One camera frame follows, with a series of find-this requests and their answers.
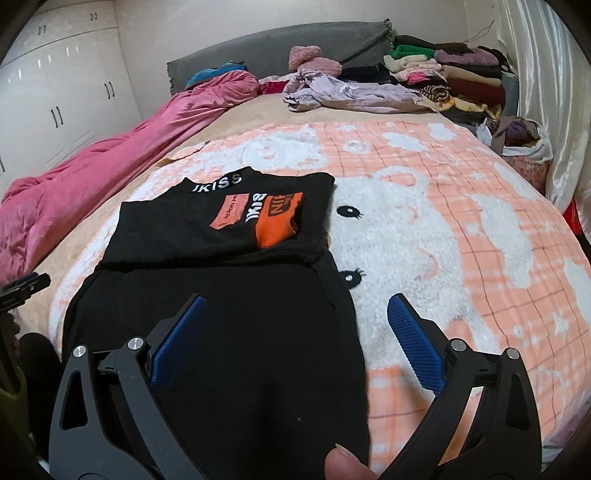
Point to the white satin curtain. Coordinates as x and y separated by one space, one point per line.
549 92

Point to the red cloth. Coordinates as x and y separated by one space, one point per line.
274 86

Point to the stack of folded clothes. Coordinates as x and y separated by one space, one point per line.
461 78

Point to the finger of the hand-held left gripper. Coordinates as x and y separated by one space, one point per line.
23 288

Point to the bag of clothes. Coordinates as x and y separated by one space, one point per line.
521 138

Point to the blue cloth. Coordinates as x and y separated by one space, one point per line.
212 74

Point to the white wardrobe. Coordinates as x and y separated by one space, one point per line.
60 83

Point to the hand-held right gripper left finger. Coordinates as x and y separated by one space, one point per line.
178 341

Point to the crumpled black garment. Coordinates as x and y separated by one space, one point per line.
364 74

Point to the pink and white printed blanket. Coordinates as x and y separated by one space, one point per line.
415 230

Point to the beige fleece bed sheet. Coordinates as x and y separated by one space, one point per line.
258 113

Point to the lavender garment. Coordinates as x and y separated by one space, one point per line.
360 94

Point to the brown paper scrap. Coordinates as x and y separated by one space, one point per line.
167 160

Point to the black sweater with orange cuffs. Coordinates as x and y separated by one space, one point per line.
231 346

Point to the person's right hand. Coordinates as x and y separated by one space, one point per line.
346 464

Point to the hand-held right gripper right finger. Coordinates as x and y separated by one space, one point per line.
415 346

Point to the pink fluffy garment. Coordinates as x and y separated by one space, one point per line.
314 60

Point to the pink quilt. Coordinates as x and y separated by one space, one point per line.
92 161

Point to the red object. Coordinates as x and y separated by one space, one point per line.
572 219

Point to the grey headboard cover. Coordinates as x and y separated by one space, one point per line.
277 50

